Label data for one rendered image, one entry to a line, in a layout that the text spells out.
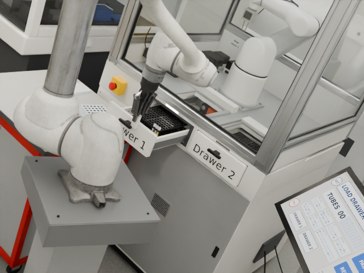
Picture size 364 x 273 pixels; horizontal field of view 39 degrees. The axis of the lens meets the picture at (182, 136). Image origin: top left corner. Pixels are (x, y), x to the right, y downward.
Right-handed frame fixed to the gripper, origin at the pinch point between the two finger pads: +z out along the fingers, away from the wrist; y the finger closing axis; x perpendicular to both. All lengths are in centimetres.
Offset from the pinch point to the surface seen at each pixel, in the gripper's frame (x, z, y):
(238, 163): -39.4, 1.1, 26.2
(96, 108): 31.4, 13.8, 10.2
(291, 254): -55, 93, 142
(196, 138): -15.9, 3.6, 26.2
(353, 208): -91, -21, 7
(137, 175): 7, 41, 28
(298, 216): -78, -8, 4
